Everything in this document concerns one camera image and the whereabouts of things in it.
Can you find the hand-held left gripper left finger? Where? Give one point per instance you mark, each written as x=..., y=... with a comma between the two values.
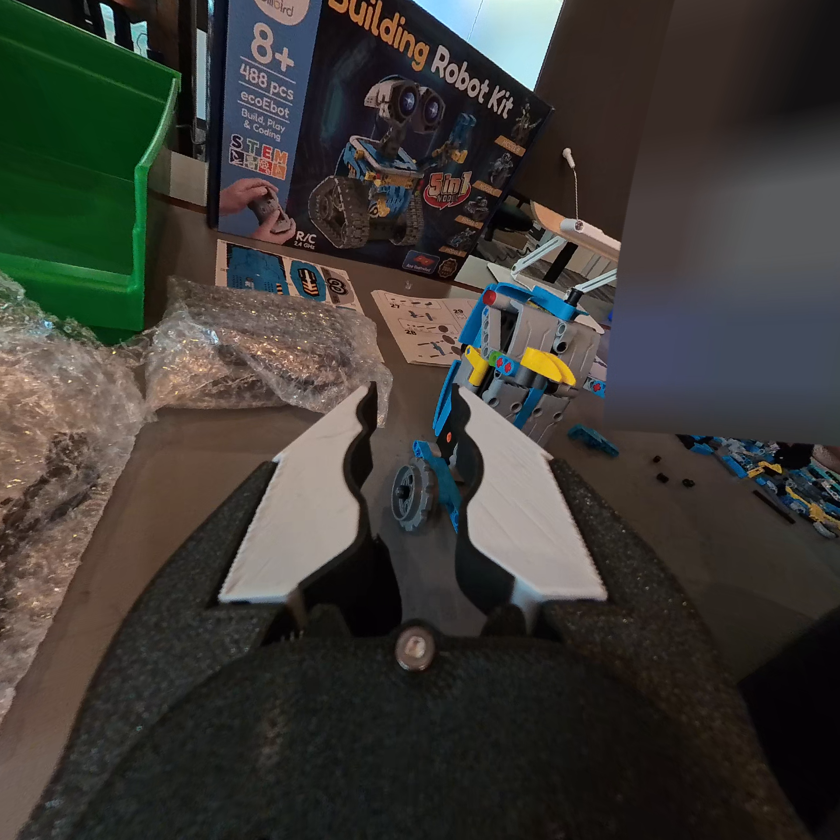
x=302, y=525

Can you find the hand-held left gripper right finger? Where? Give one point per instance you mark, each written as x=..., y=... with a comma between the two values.
x=531, y=525

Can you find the blue beam with holes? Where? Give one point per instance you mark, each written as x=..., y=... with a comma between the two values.
x=594, y=439

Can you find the grey desk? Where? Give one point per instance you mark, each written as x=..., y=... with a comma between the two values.
x=689, y=577

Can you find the blue toy robot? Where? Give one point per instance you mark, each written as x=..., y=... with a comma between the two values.
x=538, y=354

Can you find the small bubble wrap bag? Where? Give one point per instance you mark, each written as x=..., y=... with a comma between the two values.
x=262, y=354

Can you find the instruction booklet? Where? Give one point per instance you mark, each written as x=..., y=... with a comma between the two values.
x=420, y=328

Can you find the black axle rod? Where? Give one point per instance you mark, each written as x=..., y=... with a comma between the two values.
x=773, y=506

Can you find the large bubble wrap bag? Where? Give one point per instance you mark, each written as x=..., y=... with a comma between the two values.
x=59, y=459

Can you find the white board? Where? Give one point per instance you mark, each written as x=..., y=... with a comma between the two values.
x=505, y=272

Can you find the blue sticker sheet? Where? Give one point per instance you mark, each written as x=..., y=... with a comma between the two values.
x=262, y=269

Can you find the pile of small building pieces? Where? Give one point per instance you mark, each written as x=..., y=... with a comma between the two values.
x=787, y=479

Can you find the white stand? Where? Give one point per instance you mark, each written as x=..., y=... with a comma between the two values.
x=538, y=253

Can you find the robot kit box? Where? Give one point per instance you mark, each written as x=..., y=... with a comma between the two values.
x=367, y=131

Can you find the dark board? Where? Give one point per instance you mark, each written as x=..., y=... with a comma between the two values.
x=590, y=98

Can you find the green bin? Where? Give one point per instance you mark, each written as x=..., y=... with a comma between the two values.
x=65, y=164

